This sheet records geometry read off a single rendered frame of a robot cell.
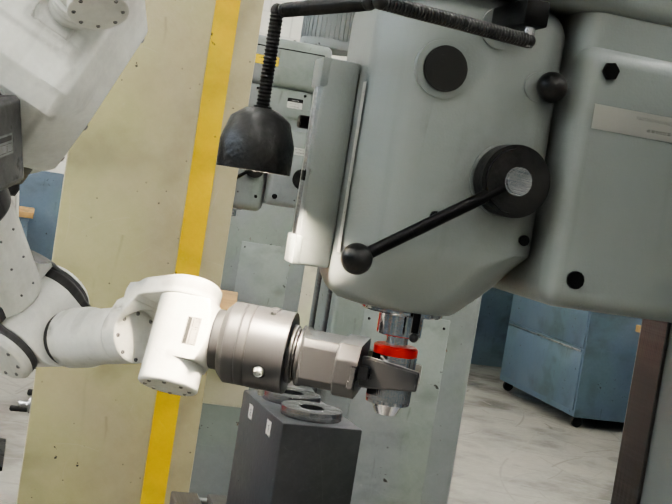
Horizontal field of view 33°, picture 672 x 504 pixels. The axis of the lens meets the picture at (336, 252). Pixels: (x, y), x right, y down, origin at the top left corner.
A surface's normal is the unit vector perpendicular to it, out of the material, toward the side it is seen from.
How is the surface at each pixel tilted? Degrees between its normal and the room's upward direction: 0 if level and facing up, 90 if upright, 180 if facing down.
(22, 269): 99
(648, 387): 90
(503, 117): 90
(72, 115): 113
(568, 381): 90
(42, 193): 90
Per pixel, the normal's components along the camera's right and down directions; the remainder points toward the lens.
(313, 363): -0.13, 0.04
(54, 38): 0.53, -0.40
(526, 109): 0.25, 0.09
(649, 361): -0.96, -0.14
